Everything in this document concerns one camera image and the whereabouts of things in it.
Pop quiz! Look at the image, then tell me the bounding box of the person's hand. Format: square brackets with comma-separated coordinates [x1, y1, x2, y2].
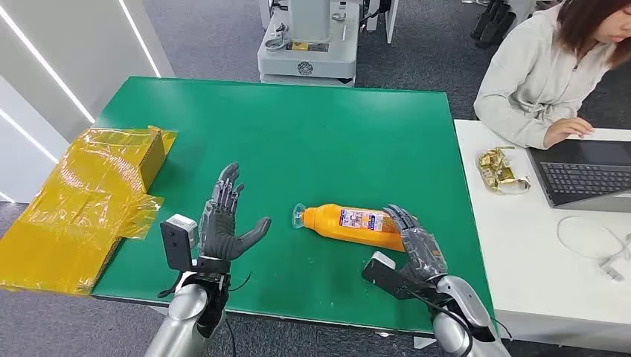
[542, 117, 595, 149]

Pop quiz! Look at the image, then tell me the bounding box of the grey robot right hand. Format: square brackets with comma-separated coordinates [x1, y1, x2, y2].
[382, 204, 449, 287]

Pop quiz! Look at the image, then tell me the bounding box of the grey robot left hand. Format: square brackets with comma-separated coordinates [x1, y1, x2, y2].
[198, 161, 272, 262]

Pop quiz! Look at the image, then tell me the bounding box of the orange plastic bottle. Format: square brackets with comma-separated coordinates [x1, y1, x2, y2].
[292, 202, 409, 253]

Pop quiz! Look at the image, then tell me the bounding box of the grey laptop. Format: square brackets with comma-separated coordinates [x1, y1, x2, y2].
[526, 139, 631, 213]

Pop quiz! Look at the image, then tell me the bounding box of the person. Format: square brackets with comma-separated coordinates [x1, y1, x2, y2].
[473, 0, 631, 150]

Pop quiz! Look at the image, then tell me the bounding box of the crumpled gold foil wrapper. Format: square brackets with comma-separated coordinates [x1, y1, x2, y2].
[476, 146, 532, 195]

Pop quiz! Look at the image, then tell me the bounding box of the black equipment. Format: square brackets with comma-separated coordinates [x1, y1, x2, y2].
[470, 0, 518, 50]

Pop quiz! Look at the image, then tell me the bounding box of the yellow taped cardboard box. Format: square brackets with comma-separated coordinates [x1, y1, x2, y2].
[0, 125, 178, 297]

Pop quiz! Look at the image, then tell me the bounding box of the white machine base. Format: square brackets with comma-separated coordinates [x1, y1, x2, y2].
[257, 0, 362, 89]

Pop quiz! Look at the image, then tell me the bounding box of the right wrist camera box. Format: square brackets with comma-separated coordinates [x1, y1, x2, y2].
[361, 251, 436, 301]

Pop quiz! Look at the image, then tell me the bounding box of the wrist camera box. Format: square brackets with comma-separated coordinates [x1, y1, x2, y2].
[361, 251, 436, 301]
[160, 213, 199, 273]

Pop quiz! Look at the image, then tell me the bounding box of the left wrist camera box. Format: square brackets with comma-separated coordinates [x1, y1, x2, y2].
[160, 213, 199, 273]

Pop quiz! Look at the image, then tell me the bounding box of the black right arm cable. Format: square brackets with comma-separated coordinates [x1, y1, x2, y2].
[408, 289, 475, 357]

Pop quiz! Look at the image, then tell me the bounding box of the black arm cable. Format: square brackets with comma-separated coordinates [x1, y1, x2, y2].
[157, 269, 190, 300]
[408, 289, 475, 357]

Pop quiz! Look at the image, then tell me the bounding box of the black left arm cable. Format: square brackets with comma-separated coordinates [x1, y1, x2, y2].
[157, 269, 190, 300]

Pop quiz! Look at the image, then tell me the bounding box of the white cable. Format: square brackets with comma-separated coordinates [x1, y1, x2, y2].
[556, 216, 631, 283]

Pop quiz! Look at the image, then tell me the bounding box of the white frame post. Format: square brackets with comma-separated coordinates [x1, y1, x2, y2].
[383, 0, 400, 45]

